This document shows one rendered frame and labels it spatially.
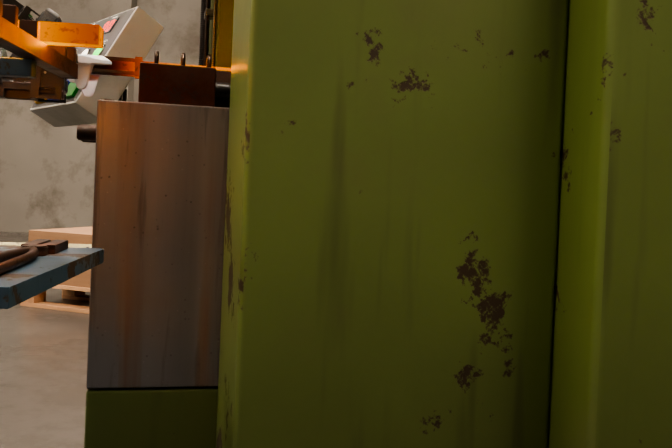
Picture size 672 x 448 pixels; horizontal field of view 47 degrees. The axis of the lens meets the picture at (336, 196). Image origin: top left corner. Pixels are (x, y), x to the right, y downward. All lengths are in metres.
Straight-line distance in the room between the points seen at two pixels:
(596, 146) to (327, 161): 0.35
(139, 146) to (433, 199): 0.47
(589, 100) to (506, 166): 0.14
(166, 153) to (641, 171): 0.69
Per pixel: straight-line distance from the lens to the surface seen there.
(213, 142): 1.24
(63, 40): 0.94
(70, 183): 10.69
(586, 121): 1.07
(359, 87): 1.01
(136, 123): 1.24
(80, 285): 4.74
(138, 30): 1.91
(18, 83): 1.47
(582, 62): 1.10
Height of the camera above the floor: 0.80
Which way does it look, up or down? 1 degrees down
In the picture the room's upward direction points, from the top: 2 degrees clockwise
